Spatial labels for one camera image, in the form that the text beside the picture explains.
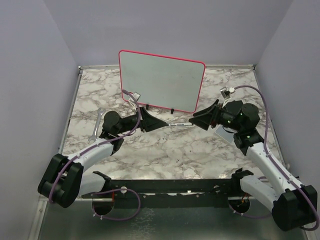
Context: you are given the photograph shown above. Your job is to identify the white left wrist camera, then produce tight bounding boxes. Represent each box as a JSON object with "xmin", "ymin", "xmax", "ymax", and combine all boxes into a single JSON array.
[{"xmin": 128, "ymin": 92, "xmax": 141, "ymax": 111}]

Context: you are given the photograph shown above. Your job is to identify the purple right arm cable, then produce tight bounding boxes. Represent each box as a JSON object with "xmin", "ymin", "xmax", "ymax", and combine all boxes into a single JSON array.
[{"xmin": 228, "ymin": 85, "xmax": 318, "ymax": 231}]

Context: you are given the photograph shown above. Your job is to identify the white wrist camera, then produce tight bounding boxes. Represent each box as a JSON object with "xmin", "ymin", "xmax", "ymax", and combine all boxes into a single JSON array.
[
  {"xmin": 220, "ymin": 86, "xmax": 236, "ymax": 107},
  {"xmin": 128, "ymin": 92, "xmax": 141, "ymax": 111}
]

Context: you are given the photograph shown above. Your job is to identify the pink framed whiteboard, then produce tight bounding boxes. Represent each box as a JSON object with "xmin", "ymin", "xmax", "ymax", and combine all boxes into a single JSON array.
[{"xmin": 118, "ymin": 50, "xmax": 206, "ymax": 113}]

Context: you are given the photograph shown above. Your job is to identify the white blue whiteboard marker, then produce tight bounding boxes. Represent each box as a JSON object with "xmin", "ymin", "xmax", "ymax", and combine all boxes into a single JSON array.
[{"xmin": 168, "ymin": 122, "xmax": 194, "ymax": 127}]

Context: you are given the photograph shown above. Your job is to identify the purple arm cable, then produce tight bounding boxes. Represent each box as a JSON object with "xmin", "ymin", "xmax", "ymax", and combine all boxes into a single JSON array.
[
  {"xmin": 228, "ymin": 85, "xmax": 318, "ymax": 231},
  {"xmin": 48, "ymin": 89, "xmax": 142, "ymax": 222}
]

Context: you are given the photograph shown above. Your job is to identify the white grey small box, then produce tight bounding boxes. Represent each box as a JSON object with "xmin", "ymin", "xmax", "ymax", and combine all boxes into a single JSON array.
[{"xmin": 215, "ymin": 125, "xmax": 234, "ymax": 144}]

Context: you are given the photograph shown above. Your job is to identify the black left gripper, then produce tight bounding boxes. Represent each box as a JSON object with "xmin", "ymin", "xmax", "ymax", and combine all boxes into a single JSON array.
[{"xmin": 117, "ymin": 106, "xmax": 167, "ymax": 135}]

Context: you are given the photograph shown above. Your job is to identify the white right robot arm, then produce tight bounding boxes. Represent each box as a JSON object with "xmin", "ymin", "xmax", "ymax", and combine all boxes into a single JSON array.
[{"xmin": 189, "ymin": 100, "xmax": 320, "ymax": 231}]

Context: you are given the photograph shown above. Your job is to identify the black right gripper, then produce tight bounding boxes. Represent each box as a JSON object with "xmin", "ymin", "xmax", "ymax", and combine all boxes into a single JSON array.
[{"xmin": 189, "ymin": 99, "xmax": 244, "ymax": 132}]

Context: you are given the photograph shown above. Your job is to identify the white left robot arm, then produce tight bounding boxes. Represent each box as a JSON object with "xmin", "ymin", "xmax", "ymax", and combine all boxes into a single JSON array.
[{"xmin": 37, "ymin": 107, "xmax": 168, "ymax": 208}]

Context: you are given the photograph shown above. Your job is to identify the silver open-end wrench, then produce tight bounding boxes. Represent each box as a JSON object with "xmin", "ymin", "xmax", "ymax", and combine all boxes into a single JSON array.
[{"xmin": 87, "ymin": 107, "xmax": 106, "ymax": 144}]

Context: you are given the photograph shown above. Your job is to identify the black whiteboard stand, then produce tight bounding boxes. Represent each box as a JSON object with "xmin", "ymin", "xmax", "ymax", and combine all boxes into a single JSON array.
[{"xmin": 145, "ymin": 104, "xmax": 175, "ymax": 115}]

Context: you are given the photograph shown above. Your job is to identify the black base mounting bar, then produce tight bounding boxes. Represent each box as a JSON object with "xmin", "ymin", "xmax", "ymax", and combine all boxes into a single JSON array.
[{"xmin": 81, "ymin": 172, "xmax": 246, "ymax": 209}]

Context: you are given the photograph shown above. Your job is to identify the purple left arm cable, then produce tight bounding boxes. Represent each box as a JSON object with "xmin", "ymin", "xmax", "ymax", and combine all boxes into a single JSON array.
[{"xmin": 48, "ymin": 89, "xmax": 142, "ymax": 222}]

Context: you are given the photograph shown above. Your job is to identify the black network switch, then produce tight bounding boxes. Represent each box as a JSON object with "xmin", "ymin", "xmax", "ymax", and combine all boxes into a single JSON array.
[{"xmin": 223, "ymin": 100, "xmax": 244, "ymax": 115}]

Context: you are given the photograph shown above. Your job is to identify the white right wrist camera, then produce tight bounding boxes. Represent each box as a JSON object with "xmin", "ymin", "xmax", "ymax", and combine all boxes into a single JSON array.
[{"xmin": 220, "ymin": 86, "xmax": 236, "ymax": 107}]

